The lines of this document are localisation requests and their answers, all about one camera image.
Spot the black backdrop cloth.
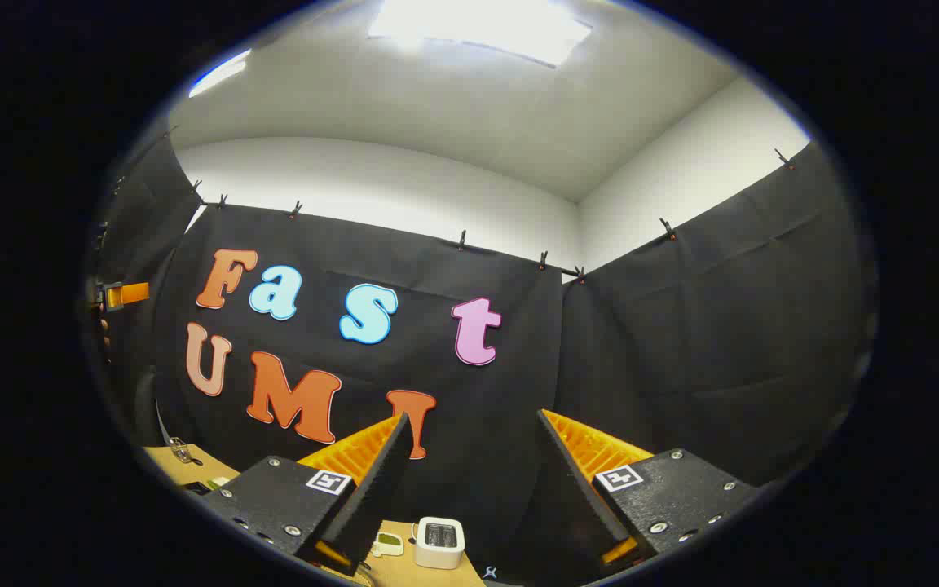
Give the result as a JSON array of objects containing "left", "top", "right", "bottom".
[{"left": 86, "top": 135, "right": 878, "bottom": 584}]

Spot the large ceiling light panel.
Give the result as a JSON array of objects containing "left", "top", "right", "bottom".
[{"left": 368, "top": 0, "right": 593, "bottom": 68}]

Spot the white toaster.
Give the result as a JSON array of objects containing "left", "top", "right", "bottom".
[{"left": 412, "top": 516, "right": 466, "bottom": 570}]

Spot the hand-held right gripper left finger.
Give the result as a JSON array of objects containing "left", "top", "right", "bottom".
[{"left": 207, "top": 412, "right": 415, "bottom": 576}]

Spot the small ceiling light panel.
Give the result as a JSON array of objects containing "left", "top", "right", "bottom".
[{"left": 188, "top": 49, "right": 252, "bottom": 99}]

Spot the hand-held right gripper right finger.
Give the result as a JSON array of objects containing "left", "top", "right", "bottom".
[{"left": 518, "top": 408, "right": 764, "bottom": 572}]

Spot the row of black clips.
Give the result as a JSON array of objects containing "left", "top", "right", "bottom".
[{"left": 164, "top": 122, "right": 796, "bottom": 286}]

